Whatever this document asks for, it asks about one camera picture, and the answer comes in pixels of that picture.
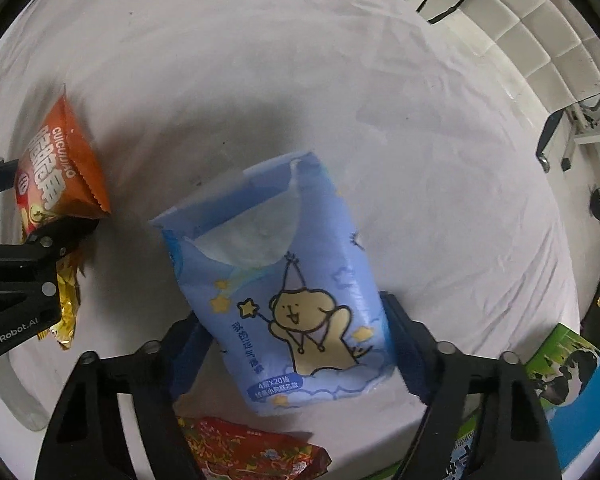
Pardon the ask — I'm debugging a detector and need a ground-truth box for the blue green carton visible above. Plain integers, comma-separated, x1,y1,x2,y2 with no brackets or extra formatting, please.
447,405,486,480

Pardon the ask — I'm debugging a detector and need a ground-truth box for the black metal stand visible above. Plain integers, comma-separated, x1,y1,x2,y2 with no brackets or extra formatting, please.
535,100,600,173

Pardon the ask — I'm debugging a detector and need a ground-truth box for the white padded headboard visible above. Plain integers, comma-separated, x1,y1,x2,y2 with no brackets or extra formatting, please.
460,0,600,116

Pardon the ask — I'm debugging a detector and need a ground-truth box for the orange snack bag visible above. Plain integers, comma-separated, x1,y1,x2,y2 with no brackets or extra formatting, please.
14,84,112,352

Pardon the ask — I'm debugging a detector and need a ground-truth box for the green blue milk carton box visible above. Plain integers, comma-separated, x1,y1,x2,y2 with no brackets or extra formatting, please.
524,323,600,480

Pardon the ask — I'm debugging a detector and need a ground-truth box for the red snack packet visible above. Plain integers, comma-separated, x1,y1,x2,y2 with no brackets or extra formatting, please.
177,416,332,480

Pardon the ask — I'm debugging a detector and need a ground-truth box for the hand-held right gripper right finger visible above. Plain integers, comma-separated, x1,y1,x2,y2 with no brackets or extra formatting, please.
379,291,564,480

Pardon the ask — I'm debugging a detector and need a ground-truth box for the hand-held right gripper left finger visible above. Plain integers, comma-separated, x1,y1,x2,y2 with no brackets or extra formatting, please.
35,311,217,480

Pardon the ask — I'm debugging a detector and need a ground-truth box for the white bed sheet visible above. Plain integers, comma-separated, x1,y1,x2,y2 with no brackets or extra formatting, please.
0,0,581,480

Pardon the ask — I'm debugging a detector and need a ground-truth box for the blue tissue pack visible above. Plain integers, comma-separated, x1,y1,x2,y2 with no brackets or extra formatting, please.
147,149,399,419

